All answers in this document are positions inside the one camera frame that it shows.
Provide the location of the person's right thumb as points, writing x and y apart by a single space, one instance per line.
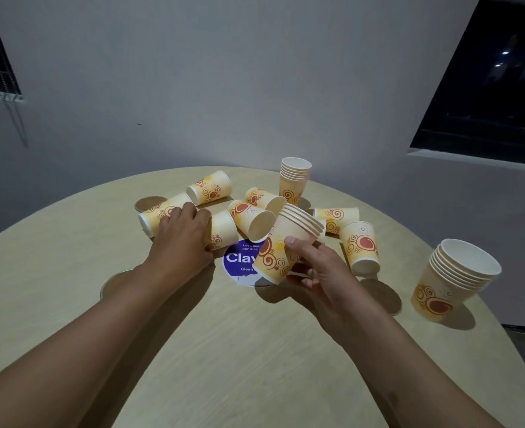
299 250

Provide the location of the yellow swirl-print paper cup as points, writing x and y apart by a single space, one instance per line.
336 217
250 220
209 188
157 214
360 247
262 199
223 230

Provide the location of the person's left forearm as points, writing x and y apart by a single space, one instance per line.
88 343

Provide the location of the person's left fingers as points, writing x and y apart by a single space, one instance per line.
185 212

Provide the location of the dark glass window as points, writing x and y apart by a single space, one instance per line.
485 84

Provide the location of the person's left hand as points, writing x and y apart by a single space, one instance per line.
180 240

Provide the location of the stack of nested patterned cups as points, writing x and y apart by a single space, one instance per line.
294 182
449 285
275 251

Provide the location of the person's right hand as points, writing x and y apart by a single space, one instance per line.
333 285

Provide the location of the round blue sticker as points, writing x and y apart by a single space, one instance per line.
238 260

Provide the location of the round table grommet cover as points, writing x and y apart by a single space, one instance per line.
148 203
385 298
114 280

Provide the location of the person's right forearm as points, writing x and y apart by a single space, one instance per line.
400 374

